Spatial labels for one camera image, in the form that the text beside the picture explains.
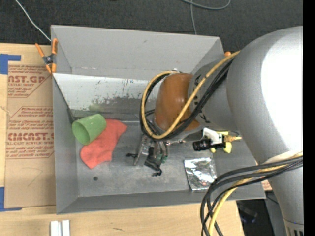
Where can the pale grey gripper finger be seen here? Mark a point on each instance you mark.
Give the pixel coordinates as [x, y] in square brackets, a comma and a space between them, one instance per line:
[142, 154]

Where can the grey metal bin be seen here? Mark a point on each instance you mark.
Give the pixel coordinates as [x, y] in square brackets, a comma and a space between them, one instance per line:
[118, 181]

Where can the orange-red cloth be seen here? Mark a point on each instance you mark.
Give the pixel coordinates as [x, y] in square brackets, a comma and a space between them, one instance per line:
[103, 146]

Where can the silver foil packet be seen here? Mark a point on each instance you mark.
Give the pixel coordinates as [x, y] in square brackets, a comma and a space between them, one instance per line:
[199, 173]

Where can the green plastic cup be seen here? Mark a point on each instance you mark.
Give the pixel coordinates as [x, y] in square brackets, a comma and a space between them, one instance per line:
[89, 129]

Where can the brown cardboard board, red print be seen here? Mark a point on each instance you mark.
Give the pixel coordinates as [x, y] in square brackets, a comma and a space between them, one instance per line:
[29, 176]

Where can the black cylinder on white bracket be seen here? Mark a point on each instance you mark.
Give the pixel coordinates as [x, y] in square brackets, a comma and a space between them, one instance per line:
[202, 144]

